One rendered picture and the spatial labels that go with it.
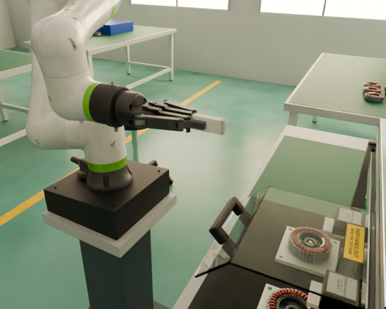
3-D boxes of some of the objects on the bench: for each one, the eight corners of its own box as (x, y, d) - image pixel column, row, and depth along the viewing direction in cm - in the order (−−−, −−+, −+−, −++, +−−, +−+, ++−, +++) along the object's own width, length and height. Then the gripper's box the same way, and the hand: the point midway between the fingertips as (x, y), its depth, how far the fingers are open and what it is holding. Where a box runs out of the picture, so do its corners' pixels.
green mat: (247, 197, 124) (247, 197, 124) (284, 135, 173) (284, 135, 173) (600, 292, 89) (600, 292, 89) (521, 181, 139) (521, 181, 138)
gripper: (140, 114, 84) (234, 132, 75) (106, 133, 74) (211, 157, 65) (139, 83, 81) (236, 99, 72) (103, 99, 70) (212, 119, 61)
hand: (208, 124), depth 70 cm, fingers closed
